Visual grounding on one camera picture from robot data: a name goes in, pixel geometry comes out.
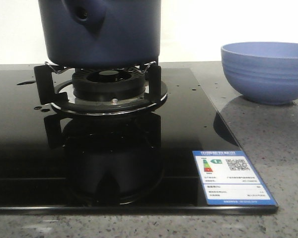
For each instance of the dark blue cooking pot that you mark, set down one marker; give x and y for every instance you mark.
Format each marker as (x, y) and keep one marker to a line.
(101, 33)

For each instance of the light blue bowl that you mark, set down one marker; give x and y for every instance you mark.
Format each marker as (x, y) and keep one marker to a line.
(263, 72)

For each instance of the black glass gas stove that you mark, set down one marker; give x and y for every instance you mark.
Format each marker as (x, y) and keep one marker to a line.
(135, 164)

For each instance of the black pot support grate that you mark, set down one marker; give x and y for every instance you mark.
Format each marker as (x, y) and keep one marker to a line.
(61, 96)

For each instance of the blue energy label sticker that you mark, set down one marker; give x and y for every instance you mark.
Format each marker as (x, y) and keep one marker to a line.
(229, 178)

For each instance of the black gas burner head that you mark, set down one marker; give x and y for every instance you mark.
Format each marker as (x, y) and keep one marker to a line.
(105, 85)

